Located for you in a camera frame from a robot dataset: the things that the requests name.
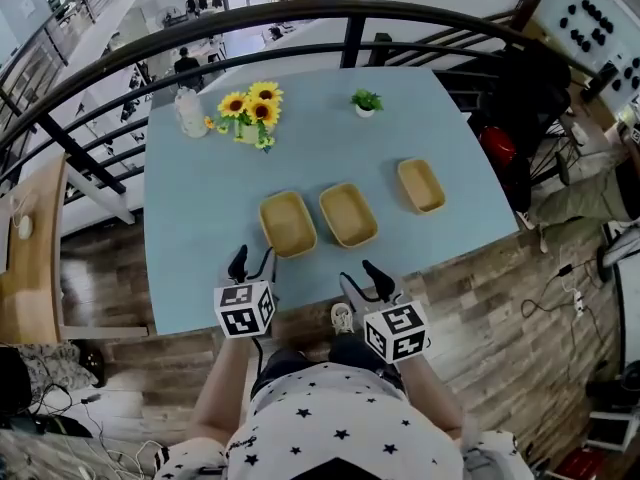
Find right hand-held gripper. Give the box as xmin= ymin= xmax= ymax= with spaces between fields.
xmin=339 ymin=259 xmax=431 ymax=365

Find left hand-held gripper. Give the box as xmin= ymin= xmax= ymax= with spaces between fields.
xmin=213 ymin=244 xmax=280 ymax=340

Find yellow tray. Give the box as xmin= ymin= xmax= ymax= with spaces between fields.
xmin=318 ymin=182 xmax=380 ymax=249
xmin=258 ymin=190 xmax=318 ymax=260
xmin=397 ymin=158 xmax=447 ymax=216

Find person's right forearm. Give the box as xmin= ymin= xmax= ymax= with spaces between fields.
xmin=399 ymin=352 xmax=464 ymax=437

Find person's left forearm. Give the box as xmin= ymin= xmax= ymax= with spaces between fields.
xmin=187 ymin=335 xmax=251 ymax=444

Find person's white sneaker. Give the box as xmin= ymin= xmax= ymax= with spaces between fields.
xmin=329 ymin=302 xmax=355 ymax=337

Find person's dark shorts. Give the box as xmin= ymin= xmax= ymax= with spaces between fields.
xmin=252 ymin=332 xmax=406 ymax=394

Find person's white star-print shirt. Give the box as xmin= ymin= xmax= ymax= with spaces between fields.
xmin=152 ymin=360 xmax=521 ymax=480

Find sunflowers in white pot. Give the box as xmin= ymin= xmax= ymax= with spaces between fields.
xmin=203 ymin=80 xmax=285 ymax=154

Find small green potted plant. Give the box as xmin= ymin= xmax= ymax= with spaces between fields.
xmin=349 ymin=88 xmax=385 ymax=119

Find red rounded object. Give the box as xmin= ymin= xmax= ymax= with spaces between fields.
xmin=479 ymin=125 xmax=518 ymax=168

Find patterned grey cushion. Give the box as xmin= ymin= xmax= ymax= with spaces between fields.
xmin=14 ymin=342 xmax=100 ymax=404

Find black metal railing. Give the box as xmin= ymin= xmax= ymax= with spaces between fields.
xmin=0 ymin=0 xmax=609 ymax=197

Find black office chair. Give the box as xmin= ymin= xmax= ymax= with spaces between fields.
xmin=492 ymin=37 xmax=574 ymax=204

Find red box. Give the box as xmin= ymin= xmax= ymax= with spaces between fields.
xmin=554 ymin=447 xmax=606 ymax=480

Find white box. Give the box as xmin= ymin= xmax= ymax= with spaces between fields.
xmin=584 ymin=410 xmax=634 ymax=454

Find group of black wall items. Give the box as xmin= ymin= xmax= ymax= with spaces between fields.
xmin=558 ymin=0 xmax=640 ymax=92

